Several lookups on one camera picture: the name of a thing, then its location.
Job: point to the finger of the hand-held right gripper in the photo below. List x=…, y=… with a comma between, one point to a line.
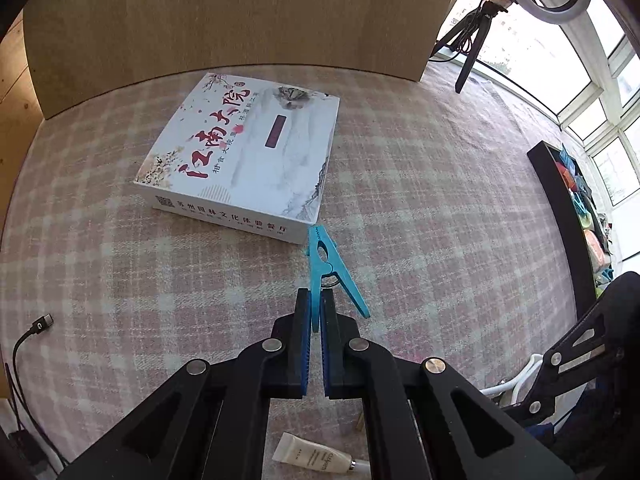
x=575, y=355

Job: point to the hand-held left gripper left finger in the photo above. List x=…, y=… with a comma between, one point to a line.
x=302, y=350

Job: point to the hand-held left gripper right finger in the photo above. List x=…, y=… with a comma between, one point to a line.
x=326, y=355

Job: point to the teal clothespin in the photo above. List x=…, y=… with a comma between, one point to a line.
x=325, y=265

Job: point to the yellow-green cleaning cloth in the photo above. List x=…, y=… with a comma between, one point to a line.
x=585, y=220

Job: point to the black container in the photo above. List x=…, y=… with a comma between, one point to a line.
x=560, y=210

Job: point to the orange packet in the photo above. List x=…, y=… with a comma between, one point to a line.
x=595, y=252

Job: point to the white cream tube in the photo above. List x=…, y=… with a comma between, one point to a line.
x=312, y=456

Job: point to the red packet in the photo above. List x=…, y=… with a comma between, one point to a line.
x=565, y=177

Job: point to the blue packet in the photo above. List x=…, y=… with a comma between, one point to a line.
x=566, y=156

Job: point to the pink plaid tablecloth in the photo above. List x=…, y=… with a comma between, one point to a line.
x=425, y=210

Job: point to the white printed cardboard box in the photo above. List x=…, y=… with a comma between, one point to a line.
x=250, y=160

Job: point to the black tripod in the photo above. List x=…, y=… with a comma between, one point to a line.
x=472, y=40

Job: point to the plywood board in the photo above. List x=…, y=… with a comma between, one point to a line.
x=225, y=15

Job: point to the wooden plank panel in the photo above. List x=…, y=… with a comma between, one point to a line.
x=17, y=90

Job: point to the white window frame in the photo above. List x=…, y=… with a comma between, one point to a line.
x=590, y=95

